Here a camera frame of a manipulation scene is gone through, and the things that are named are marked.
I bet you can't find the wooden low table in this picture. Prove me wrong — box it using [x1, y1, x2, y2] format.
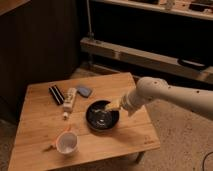
[8, 73, 160, 171]

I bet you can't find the wooden shelf unit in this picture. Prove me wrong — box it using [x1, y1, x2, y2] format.
[80, 0, 213, 84]

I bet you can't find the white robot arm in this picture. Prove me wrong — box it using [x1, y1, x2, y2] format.
[105, 77, 213, 121]

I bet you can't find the black rectangular remote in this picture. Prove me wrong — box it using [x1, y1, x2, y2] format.
[49, 85, 64, 105]

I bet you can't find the orange small object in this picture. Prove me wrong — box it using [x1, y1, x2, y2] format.
[43, 144, 56, 151]

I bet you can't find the black round plate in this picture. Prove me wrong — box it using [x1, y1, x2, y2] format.
[85, 100, 120, 131]

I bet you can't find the white tube bottle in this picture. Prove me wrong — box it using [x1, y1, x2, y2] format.
[63, 88, 77, 120]

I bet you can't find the metal shelf pole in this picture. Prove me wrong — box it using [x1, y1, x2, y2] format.
[86, 0, 94, 41]

